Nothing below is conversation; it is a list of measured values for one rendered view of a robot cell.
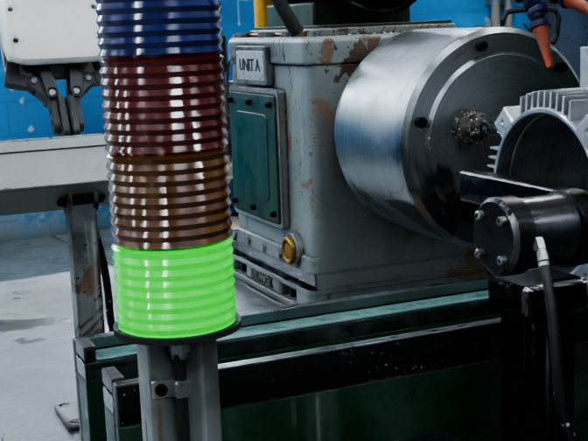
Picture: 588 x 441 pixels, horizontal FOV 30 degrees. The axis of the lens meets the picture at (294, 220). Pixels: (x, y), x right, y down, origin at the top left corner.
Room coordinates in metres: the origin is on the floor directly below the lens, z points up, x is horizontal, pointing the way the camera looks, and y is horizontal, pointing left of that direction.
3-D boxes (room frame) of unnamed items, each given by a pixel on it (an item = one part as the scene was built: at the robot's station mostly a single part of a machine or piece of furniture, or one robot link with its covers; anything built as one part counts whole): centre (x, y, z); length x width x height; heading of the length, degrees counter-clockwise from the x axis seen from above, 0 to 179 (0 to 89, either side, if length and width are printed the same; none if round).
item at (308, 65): (1.57, -0.08, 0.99); 0.35 x 0.31 x 0.37; 23
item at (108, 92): (0.53, 0.06, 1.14); 0.06 x 0.06 x 0.04
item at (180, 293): (0.53, 0.06, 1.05); 0.06 x 0.06 x 0.04
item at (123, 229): (0.53, 0.06, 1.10); 0.06 x 0.06 x 0.04
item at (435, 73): (1.35, -0.18, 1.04); 0.37 x 0.25 x 0.25; 23
